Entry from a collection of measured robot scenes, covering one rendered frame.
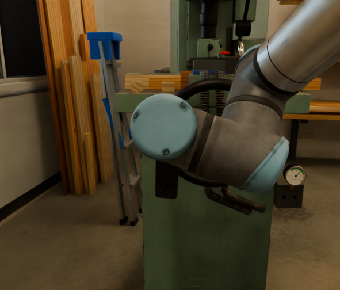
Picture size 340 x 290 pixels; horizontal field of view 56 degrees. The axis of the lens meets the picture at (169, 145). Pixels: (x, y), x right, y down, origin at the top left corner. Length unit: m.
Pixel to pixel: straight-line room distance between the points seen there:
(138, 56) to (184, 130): 3.24
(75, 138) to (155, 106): 2.04
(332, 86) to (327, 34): 3.23
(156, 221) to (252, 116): 0.73
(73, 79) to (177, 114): 2.01
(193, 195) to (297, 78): 0.69
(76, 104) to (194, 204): 1.53
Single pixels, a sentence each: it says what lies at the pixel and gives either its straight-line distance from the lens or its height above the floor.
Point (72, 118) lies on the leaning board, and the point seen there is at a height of 0.60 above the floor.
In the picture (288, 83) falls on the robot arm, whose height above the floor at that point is 0.96.
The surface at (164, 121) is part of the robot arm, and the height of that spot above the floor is 0.92.
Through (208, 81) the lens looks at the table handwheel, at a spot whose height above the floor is 0.95.
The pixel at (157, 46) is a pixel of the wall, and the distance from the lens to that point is 3.59.
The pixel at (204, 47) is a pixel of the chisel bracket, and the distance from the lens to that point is 1.10.
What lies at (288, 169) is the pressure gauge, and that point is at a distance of 1.02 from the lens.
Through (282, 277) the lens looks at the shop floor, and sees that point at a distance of 1.73.
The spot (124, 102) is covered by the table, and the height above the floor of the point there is 0.87.
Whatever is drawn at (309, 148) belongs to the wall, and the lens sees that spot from 3.70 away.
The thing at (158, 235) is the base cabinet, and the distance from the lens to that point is 1.14.
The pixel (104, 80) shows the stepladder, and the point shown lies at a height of 0.89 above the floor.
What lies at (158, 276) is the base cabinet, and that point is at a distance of 1.24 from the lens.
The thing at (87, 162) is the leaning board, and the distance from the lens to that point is 2.47.
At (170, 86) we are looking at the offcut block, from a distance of 1.00.
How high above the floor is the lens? 0.99
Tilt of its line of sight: 15 degrees down
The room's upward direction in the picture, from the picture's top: straight up
